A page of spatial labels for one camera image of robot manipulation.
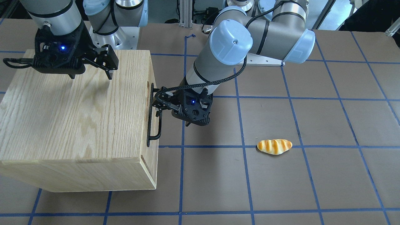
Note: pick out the yellow bread roll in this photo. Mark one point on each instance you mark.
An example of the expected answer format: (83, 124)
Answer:
(274, 146)

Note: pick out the wooden drawer cabinet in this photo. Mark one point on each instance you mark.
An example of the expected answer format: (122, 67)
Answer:
(83, 134)

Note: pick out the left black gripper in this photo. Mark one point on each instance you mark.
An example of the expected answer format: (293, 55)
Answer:
(163, 104)

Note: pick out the aluminium frame post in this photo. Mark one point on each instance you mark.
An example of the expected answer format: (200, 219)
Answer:
(186, 13)

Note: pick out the black drawer handle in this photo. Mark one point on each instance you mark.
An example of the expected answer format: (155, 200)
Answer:
(151, 120)

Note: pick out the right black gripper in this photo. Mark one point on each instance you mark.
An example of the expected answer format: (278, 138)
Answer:
(84, 44)

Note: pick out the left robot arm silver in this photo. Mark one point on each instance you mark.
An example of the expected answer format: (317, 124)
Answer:
(278, 33)

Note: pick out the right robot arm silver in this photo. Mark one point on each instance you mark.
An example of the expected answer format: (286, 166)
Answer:
(105, 16)

